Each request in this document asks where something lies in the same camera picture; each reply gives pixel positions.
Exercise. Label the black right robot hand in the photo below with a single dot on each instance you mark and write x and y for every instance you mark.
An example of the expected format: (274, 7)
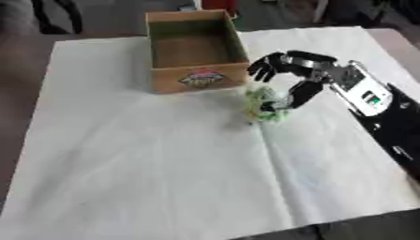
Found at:
(306, 90)

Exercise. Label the green and white crumpled toy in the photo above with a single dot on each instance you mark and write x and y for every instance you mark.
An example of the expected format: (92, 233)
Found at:
(263, 106)

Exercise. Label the silver and black right robot arm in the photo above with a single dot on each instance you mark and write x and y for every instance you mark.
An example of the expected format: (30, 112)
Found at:
(377, 106)

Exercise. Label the black chair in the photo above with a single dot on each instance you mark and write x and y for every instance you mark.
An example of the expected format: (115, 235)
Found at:
(54, 15)

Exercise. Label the tan cardboard box green inside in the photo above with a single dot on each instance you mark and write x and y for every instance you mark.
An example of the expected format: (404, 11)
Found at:
(191, 62)

